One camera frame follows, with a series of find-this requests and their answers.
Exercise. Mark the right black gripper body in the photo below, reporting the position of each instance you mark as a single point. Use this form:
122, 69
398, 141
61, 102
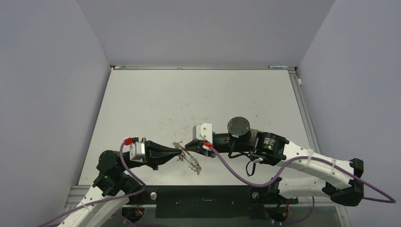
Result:
222, 142

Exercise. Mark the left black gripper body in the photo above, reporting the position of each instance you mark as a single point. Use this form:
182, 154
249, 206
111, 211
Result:
149, 159

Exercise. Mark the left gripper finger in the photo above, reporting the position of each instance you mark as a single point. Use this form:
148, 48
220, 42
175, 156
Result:
157, 149
162, 158

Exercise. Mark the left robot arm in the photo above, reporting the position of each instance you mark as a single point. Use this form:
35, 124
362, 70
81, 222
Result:
116, 184

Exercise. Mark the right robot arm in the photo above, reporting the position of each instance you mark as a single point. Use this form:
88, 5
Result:
337, 180

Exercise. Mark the red white marker pen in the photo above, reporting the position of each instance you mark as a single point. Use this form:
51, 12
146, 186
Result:
278, 67

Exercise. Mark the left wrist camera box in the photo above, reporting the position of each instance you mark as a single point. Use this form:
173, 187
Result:
137, 148

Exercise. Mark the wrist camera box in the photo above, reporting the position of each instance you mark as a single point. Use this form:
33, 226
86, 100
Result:
137, 148
202, 135

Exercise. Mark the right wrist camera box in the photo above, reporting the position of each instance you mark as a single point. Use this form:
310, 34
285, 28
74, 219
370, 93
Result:
202, 135

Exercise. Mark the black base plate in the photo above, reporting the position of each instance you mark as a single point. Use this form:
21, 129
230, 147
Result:
180, 211

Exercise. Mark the aluminium frame rail back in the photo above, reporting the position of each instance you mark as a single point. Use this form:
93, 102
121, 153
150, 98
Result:
144, 67

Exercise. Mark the aluminium frame rail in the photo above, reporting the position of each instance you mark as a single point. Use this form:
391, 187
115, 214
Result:
308, 125
212, 195
144, 67

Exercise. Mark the aluminium frame rail front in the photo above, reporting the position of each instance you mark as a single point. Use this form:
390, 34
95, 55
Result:
212, 195

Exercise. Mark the aluminium frame rail right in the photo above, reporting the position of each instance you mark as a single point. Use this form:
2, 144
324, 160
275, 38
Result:
308, 125

